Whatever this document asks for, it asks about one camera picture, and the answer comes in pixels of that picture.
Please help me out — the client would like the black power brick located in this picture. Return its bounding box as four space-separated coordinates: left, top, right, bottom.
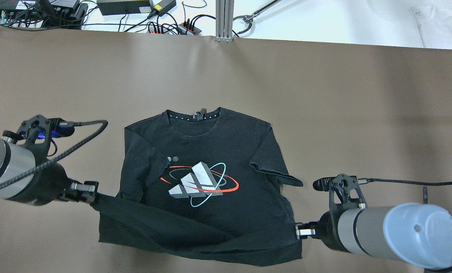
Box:
96 0 153 16

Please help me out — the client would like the grey power strip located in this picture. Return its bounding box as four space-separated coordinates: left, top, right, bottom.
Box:
146 22 203 36

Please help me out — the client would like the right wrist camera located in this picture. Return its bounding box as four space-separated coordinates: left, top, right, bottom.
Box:
312 173 367 212

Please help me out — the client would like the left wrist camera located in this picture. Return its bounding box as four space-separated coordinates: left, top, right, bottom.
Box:
2 115 75 153

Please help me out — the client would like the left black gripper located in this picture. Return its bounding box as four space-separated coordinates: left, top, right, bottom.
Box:
15 163 99 206

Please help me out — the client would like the aluminium frame post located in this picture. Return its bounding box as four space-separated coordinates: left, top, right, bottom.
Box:
215 0 234 42

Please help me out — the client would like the black laptop charger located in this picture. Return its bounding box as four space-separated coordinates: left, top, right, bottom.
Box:
148 0 176 18

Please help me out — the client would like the black graphic t-shirt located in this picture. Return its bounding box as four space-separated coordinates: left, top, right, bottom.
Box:
92 107 303 266

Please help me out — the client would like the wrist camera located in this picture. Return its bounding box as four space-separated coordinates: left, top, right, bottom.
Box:
2 115 75 153
312 173 367 212

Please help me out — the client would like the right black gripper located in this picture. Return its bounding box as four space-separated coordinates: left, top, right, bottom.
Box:
295 212 344 252

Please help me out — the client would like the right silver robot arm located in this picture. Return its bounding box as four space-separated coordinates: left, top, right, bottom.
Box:
296 203 452 271

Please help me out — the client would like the metal grabber tool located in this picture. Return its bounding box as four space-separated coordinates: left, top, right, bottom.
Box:
233 0 281 37

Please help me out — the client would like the white folded garment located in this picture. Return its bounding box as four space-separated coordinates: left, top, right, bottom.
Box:
411 5 452 50

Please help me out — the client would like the black network switch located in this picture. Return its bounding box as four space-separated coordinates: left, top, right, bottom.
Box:
0 0 91 29

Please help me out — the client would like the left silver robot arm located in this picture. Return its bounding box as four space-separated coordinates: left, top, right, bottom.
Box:
0 139 99 206

